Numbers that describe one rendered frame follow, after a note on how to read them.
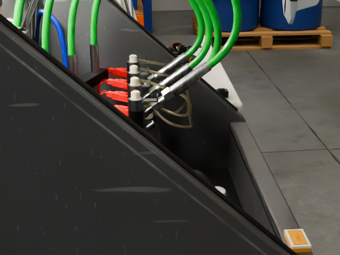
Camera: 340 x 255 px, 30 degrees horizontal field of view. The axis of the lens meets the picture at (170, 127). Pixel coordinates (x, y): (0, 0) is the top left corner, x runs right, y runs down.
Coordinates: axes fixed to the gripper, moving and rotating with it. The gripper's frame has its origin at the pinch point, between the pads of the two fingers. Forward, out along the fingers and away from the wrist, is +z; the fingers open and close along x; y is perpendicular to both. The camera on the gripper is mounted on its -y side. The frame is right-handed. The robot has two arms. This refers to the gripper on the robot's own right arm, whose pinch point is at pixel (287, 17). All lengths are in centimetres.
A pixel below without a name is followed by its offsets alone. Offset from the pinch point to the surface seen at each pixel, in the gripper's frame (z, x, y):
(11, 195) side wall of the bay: 11, -47, -45
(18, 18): -3.5, -12.5, -47.7
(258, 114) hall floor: 124, 273, 55
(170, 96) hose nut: 10.5, -13.0, -23.1
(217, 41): 3.2, -4.6, -13.7
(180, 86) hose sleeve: 8.9, -13.0, -21.3
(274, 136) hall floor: 124, 234, 58
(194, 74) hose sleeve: 6.7, -12.8, -19.0
